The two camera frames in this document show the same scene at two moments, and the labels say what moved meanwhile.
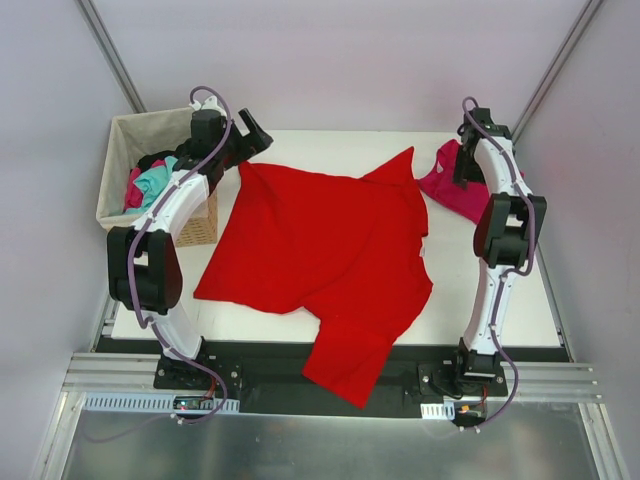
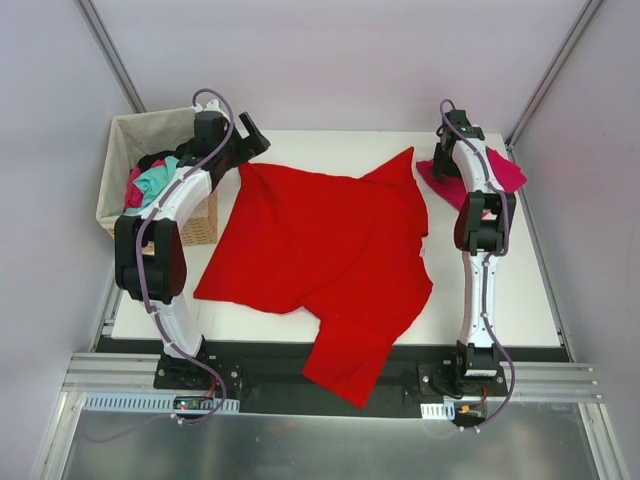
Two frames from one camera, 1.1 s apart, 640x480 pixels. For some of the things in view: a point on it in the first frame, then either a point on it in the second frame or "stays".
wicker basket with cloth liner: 132,138 stays
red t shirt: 348,251 stays
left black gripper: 245,141 stays
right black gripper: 463,167 → 439,163
